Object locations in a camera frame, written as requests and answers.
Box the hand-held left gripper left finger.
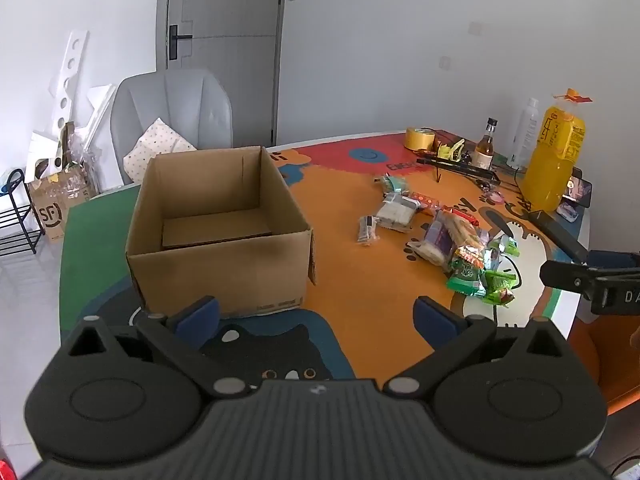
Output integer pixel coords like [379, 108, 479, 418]
[60, 296, 253, 400]

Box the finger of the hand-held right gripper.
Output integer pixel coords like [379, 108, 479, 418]
[540, 259, 598, 292]
[586, 251, 640, 271]

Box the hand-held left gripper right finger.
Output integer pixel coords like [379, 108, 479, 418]
[382, 296, 571, 398]

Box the brown cardboard box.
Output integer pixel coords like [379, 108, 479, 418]
[125, 146, 317, 318]

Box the pile of mixed snacks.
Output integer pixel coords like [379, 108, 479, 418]
[405, 210, 523, 307]

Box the small dark snack packet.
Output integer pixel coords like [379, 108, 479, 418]
[357, 215, 379, 247]

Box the clear white cracker packet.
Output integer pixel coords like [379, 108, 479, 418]
[375, 192, 418, 233]

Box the orange snack packet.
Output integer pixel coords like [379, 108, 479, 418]
[407, 191, 453, 213]

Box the teal snack packet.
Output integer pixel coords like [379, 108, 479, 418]
[381, 174, 411, 195]

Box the smartphone with lit screen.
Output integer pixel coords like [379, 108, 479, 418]
[562, 167, 593, 211]

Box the large orange juice bottle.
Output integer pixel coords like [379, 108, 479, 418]
[520, 89, 593, 213]

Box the small glass bottle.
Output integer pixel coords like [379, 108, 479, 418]
[472, 117, 500, 171]

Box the clear plastic bottle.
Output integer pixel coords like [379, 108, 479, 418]
[507, 97, 541, 170]

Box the yellow plastic bag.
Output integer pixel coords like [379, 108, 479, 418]
[436, 140, 467, 162]

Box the white dotted pillow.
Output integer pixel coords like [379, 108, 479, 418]
[122, 117, 198, 185]

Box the brown paper bag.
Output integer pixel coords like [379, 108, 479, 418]
[27, 162, 98, 245]

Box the yellow tape roll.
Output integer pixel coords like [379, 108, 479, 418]
[404, 127, 437, 152]

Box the black metal shoe rack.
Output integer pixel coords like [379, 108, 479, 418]
[0, 169, 41, 258]

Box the clear plastic wrapper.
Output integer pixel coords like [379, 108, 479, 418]
[60, 122, 96, 171]

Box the grey padded chair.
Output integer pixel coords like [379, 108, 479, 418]
[110, 69, 235, 196]

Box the white foam strip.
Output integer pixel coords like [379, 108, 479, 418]
[82, 85, 118, 156]

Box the white foam board with holes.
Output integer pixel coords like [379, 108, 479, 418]
[30, 29, 91, 171]

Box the grey door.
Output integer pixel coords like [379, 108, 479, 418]
[156, 0, 290, 150]

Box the black wire rack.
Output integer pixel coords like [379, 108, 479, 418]
[416, 154, 531, 201]

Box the black door handle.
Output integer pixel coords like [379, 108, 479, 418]
[169, 25, 194, 61]

